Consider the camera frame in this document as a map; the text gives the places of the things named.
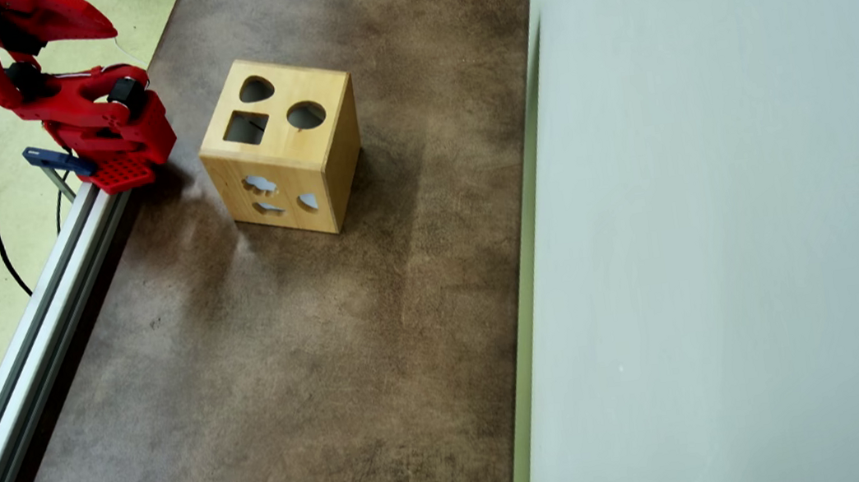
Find blue bar clamp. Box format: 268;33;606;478
23;138;101;207

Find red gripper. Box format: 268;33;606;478
0;0;119;59

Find wooden shape sorter box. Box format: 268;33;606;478
187;44;374;252

